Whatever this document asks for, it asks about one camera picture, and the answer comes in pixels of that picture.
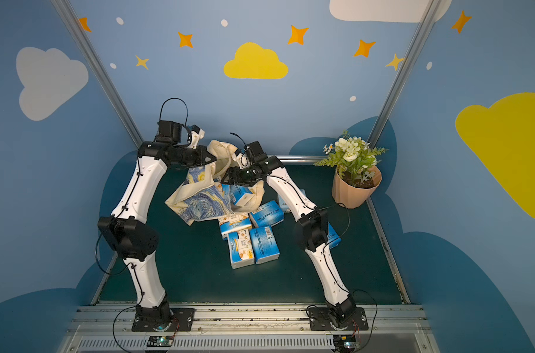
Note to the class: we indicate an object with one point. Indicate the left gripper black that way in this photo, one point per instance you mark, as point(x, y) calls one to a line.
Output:
point(201, 157)

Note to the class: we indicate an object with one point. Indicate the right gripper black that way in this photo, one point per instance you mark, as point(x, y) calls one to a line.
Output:
point(237, 175)

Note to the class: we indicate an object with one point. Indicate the blue tissue pack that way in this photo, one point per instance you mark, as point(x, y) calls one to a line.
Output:
point(239, 196)
point(267, 215)
point(333, 239)
point(264, 245)

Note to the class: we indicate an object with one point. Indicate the cream canvas tote bag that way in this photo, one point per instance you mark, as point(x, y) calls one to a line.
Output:
point(203, 197)

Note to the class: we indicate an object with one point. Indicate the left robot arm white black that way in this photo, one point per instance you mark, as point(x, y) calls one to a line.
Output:
point(126, 231)

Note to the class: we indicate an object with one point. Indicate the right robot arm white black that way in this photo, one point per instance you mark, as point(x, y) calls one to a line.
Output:
point(311, 230)

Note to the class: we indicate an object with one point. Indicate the floral tissue pack left upper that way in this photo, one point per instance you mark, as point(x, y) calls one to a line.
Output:
point(234, 223)

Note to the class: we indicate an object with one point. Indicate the floral tissue pack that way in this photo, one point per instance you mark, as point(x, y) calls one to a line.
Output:
point(234, 223)
point(240, 249)

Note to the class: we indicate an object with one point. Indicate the floral tissue pack lower left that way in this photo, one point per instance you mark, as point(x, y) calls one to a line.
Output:
point(240, 249)

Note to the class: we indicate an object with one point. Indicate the pink pot with flowers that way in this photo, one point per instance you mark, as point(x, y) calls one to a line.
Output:
point(356, 173)

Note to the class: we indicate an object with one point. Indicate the left controller board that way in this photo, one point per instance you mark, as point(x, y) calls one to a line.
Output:
point(162, 342)

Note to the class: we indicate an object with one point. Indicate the controller board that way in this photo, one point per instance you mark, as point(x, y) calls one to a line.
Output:
point(162, 342)
point(345, 344)

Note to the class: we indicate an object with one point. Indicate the right controller board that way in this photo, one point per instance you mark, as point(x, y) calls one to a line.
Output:
point(345, 344)

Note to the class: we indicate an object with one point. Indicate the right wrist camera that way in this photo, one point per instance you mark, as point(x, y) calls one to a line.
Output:
point(253, 154)

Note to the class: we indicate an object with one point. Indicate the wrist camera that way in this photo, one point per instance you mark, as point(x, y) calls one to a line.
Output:
point(253, 154)
point(196, 134)

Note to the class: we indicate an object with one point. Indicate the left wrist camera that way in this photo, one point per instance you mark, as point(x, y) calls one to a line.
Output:
point(196, 134)

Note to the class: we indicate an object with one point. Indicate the rear aluminium frame bar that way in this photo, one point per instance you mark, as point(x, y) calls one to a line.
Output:
point(300, 159)

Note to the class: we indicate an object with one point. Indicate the left aluminium frame post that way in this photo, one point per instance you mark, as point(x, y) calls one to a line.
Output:
point(71, 21)

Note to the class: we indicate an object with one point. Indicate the aluminium frame post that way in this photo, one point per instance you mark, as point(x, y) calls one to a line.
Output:
point(414, 49)
point(71, 21)

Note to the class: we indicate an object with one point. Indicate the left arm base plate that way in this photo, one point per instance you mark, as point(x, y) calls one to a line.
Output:
point(180, 319)

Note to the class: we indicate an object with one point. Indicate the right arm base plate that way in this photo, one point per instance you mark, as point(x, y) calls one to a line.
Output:
point(321, 319)

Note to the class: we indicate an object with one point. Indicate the aluminium front rail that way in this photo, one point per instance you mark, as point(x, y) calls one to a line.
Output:
point(264, 327)

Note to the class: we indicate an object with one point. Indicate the right aluminium frame post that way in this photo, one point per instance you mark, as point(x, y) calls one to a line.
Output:
point(414, 49)

